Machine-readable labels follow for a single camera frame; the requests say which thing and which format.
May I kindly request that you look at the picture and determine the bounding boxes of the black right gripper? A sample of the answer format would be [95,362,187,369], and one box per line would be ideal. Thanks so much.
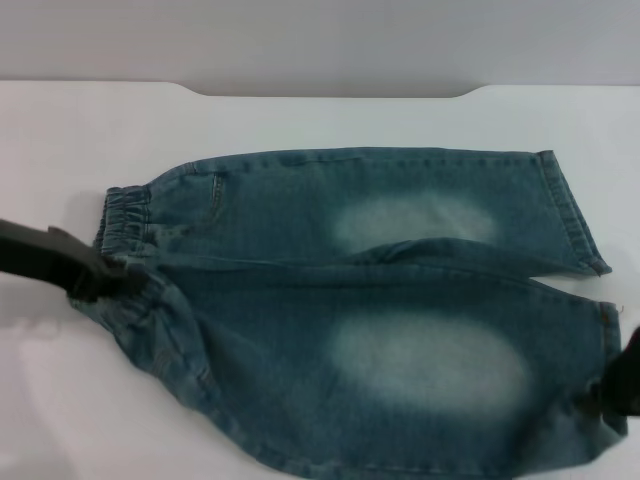
[582,326,640,417]

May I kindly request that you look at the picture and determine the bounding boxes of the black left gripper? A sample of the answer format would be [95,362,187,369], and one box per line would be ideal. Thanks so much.
[0,217,149,304]

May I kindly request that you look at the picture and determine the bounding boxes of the blue denim shorts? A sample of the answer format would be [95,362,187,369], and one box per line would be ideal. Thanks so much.
[67,147,630,480]

